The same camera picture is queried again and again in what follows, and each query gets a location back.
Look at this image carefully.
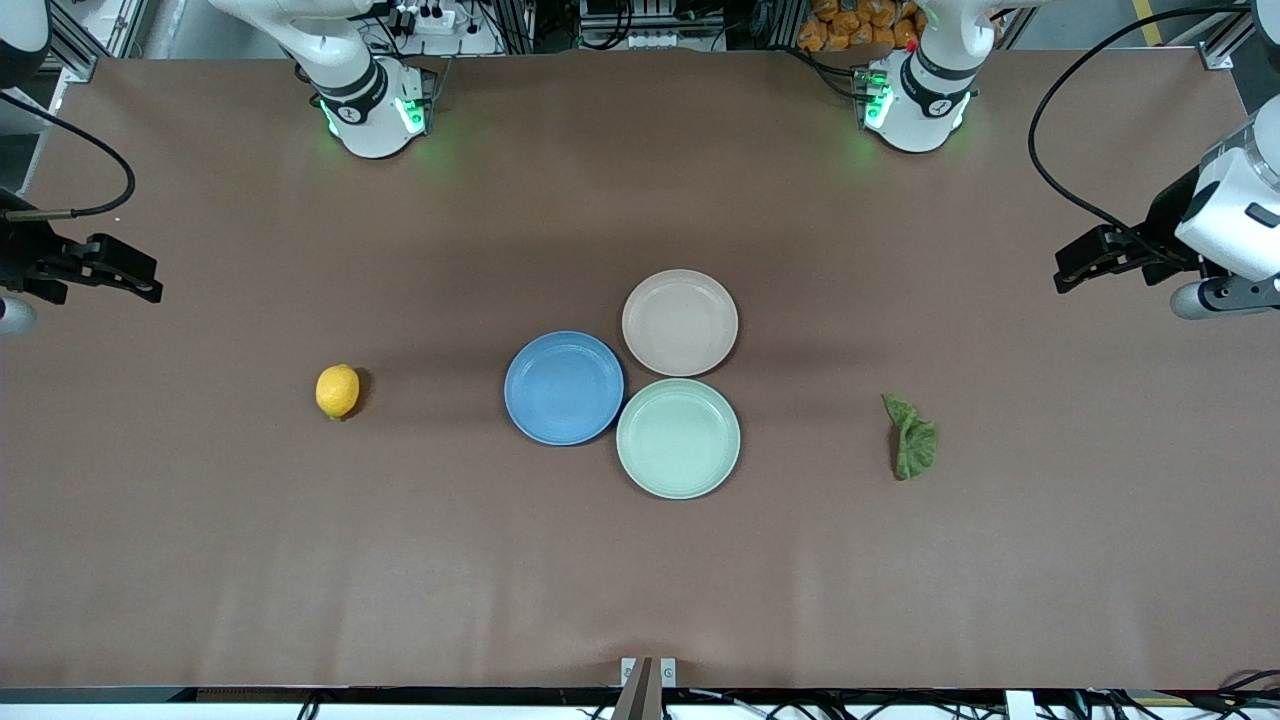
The white power strip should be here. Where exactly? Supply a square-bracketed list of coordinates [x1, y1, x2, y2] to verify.
[385, 0, 503, 57]

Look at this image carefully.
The bag of orange items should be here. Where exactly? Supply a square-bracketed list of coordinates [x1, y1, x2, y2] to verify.
[797, 0, 927, 54]

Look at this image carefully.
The beige plate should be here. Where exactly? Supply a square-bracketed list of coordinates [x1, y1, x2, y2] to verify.
[621, 269, 740, 378]

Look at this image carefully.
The light green plate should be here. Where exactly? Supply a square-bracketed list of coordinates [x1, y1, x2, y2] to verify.
[615, 377, 742, 500]

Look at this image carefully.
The yellow lemon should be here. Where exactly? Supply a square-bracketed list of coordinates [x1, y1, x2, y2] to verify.
[315, 364, 361, 422]

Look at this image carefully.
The blue plate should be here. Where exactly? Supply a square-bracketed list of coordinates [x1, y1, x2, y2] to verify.
[503, 330, 626, 447]

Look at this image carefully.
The green lettuce leaf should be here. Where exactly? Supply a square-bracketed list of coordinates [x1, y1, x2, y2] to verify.
[881, 392, 939, 482]

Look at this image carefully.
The aluminium frame profile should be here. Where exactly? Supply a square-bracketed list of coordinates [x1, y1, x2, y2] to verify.
[45, 0, 153, 83]
[1195, 0, 1280, 73]

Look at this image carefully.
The metal table edge bracket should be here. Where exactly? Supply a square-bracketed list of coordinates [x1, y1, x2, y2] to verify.
[612, 656, 679, 720]

